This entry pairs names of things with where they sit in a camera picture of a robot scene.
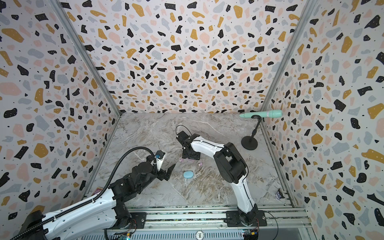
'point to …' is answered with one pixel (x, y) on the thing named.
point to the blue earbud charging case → (188, 174)
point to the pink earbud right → (200, 164)
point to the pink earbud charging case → (191, 160)
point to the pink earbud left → (181, 160)
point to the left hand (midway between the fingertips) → (169, 158)
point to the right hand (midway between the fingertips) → (188, 154)
